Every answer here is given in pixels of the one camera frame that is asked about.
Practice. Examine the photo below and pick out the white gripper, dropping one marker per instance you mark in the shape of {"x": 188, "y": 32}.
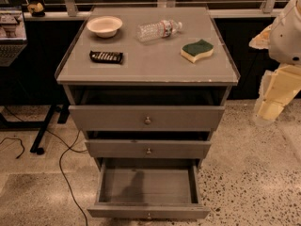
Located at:
{"x": 287, "y": 38}

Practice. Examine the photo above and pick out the grey bottom drawer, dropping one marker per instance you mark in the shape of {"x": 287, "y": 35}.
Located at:
{"x": 149, "y": 189}

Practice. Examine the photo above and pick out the grey drawer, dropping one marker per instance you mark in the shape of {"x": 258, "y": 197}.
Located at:
{"x": 147, "y": 110}
{"x": 166, "y": 145}
{"x": 149, "y": 189}

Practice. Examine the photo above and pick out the grey drawer cabinet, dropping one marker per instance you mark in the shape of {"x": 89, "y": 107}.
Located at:
{"x": 149, "y": 65}

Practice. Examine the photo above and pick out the grey top drawer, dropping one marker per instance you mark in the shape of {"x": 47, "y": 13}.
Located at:
{"x": 147, "y": 110}

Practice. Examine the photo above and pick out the grey middle drawer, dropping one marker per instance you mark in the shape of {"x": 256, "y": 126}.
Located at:
{"x": 166, "y": 145}

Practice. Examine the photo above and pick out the green yellow sponge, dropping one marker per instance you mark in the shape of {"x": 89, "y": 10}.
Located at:
{"x": 197, "y": 50}

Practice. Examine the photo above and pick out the clear plastic water bottle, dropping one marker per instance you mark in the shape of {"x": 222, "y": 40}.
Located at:
{"x": 154, "y": 31}

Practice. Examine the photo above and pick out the black snack packet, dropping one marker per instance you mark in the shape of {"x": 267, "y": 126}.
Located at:
{"x": 106, "y": 57}

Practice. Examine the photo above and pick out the white bowl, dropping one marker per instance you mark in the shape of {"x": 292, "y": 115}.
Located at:
{"x": 105, "y": 26}

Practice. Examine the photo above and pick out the metal window railing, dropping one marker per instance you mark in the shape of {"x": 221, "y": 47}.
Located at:
{"x": 156, "y": 3}

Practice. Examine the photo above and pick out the yellow black small object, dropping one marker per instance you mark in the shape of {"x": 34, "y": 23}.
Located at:
{"x": 36, "y": 9}

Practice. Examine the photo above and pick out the laptop computer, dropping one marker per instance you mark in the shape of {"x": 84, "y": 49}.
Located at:
{"x": 13, "y": 37}

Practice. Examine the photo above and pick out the black desk frame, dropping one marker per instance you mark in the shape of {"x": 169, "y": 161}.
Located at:
{"x": 40, "y": 126}

